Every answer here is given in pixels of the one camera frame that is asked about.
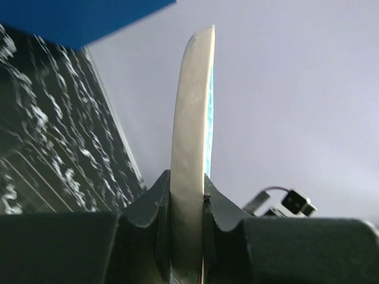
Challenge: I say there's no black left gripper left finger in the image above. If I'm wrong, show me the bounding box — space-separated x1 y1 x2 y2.
1 170 171 283

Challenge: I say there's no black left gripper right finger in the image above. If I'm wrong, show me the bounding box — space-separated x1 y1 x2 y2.
203 179 378 283

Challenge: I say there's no blue and beige plate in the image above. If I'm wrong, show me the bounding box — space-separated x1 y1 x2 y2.
170 25 216 283

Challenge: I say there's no blue ring binder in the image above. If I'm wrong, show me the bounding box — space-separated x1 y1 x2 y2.
1 0 175 50

